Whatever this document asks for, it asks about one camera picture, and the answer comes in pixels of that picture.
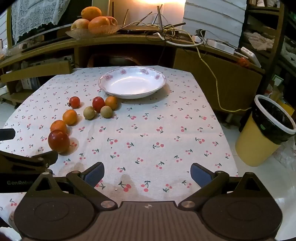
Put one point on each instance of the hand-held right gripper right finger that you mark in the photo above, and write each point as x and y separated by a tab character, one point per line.
200	175

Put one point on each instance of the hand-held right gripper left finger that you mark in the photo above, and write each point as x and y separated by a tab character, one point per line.
94	175

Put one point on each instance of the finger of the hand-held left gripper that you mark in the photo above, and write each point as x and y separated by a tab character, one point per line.
34	161
7	134

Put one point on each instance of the large red tomato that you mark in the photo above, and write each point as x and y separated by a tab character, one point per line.
58	141

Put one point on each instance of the small orange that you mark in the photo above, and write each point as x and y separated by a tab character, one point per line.
70	117
58	125
111	102

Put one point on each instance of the tan longan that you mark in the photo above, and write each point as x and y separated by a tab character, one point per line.
106	111
89	112

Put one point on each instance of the small red tomato with stem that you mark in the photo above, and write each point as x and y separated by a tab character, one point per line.
74	102

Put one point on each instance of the oval red tomato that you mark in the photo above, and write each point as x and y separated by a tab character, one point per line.
98	104

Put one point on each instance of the floral white plate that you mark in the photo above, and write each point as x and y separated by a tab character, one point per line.
131	85

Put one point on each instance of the yellow trash bin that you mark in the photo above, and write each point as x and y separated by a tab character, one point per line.
252	143

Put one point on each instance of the cherry print tablecloth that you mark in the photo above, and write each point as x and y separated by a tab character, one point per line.
150	129

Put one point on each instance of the black bin with white rim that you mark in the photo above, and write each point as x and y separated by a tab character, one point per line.
268	125

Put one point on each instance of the clear plastic bag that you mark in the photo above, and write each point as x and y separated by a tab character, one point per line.
286	155

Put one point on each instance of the wooden desk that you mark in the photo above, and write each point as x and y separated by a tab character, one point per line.
192	67

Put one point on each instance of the black monitor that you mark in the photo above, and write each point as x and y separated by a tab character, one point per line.
67	29

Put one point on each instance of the red round fruit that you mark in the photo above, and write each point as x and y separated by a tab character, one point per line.
244	62

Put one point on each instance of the white lace cloth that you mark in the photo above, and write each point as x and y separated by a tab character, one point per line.
34	14

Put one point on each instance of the glass fruit bowl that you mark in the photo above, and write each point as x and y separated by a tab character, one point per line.
78	33

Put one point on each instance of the pale yellow apple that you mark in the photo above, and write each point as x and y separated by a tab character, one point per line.
79	24

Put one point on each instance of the white power adapter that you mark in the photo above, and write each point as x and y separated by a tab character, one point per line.
198	39

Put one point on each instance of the large orange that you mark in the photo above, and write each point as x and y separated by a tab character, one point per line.
91	12
99	25

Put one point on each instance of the crumpled white cloth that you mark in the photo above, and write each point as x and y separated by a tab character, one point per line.
259	40

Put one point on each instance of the black router with antennas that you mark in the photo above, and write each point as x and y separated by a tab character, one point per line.
131	30

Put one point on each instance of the red apple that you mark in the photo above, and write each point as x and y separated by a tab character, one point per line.
112	20

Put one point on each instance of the white slatted panel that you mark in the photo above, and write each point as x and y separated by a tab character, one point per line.
215	18

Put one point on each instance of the dark metal shelf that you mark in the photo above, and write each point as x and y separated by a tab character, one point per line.
281	34

